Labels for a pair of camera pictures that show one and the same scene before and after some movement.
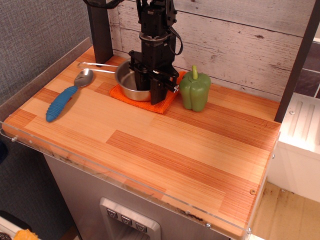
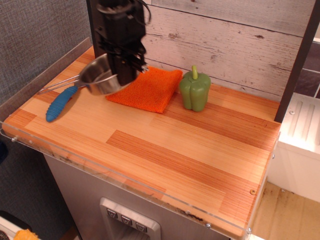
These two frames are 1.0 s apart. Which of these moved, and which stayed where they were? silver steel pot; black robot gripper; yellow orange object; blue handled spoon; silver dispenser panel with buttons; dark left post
Moved: silver steel pot; black robot gripper
Stayed: dark left post; silver dispenser panel with buttons; blue handled spoon; yellow orange object
